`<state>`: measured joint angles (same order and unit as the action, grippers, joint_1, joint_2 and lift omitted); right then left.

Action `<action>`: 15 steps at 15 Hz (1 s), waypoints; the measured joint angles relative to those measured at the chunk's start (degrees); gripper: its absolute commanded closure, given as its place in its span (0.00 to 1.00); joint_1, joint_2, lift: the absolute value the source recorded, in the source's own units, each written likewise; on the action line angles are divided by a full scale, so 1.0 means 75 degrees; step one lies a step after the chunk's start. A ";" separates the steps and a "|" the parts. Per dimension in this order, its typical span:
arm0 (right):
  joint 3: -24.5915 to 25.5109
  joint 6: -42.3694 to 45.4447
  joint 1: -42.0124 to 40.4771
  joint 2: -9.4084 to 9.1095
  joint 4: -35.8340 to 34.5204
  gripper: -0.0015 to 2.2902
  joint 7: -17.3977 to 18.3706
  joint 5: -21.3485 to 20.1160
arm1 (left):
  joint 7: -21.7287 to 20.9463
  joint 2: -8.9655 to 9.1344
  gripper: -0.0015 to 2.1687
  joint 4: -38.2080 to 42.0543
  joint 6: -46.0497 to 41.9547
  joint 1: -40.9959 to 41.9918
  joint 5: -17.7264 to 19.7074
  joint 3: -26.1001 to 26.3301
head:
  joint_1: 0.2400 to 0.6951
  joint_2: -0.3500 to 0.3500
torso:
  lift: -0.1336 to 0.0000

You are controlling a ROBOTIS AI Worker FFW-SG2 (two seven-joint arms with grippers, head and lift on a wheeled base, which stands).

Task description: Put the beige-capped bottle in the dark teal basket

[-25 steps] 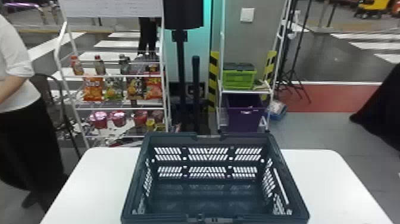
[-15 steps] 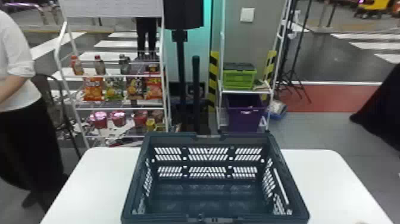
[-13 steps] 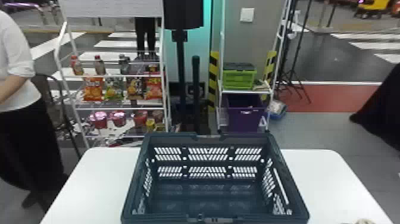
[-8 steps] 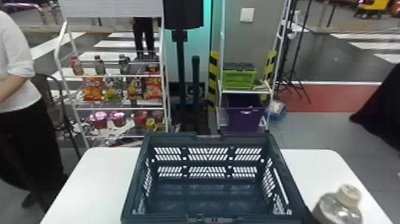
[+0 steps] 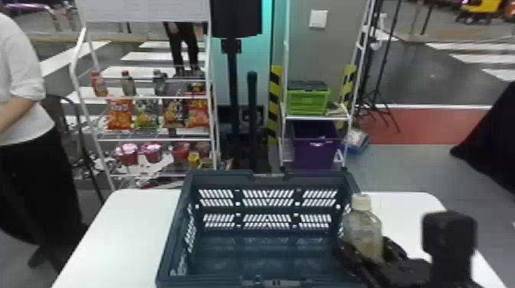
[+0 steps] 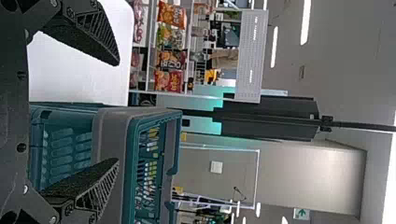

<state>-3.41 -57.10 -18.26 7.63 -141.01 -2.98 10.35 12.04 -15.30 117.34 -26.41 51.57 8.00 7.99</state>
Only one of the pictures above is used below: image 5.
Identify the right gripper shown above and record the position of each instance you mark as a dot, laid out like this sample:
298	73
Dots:
402	275

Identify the clear bottle with pale cap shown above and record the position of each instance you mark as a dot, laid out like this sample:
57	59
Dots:
362	233

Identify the small blue basket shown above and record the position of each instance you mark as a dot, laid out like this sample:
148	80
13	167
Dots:
356	140

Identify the purple crate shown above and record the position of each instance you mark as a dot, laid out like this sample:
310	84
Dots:
316	146

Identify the green crate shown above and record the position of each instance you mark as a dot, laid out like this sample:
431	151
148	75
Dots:
308	100

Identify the black tripod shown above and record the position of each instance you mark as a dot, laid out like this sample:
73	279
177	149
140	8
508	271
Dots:
380	60

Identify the red noodle cup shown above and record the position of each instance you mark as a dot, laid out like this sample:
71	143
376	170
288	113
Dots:
202	148
181	151
152	153
129	155

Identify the yellow can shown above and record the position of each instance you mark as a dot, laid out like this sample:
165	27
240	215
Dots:
193	160

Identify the red snack packet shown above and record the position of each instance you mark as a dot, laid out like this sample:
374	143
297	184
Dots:
197	113

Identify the black snack packet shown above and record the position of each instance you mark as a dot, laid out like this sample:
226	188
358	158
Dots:
174	113

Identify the yellow cart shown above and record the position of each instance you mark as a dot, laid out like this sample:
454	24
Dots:
480	8

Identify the green snack packet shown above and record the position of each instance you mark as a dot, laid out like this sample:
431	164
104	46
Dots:
147	114

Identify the orange snack packet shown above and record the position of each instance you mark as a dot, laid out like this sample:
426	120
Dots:
119	114

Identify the dark bottle with red cap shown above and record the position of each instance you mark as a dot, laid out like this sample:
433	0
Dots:
128	84

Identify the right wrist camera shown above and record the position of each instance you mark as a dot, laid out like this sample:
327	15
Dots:
448	237

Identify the striped post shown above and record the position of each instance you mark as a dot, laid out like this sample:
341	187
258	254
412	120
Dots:
274	100
347	84

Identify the black post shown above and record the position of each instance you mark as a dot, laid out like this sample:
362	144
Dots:
252	120

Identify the white wall plate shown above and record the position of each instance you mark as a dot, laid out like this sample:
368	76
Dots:
318	19

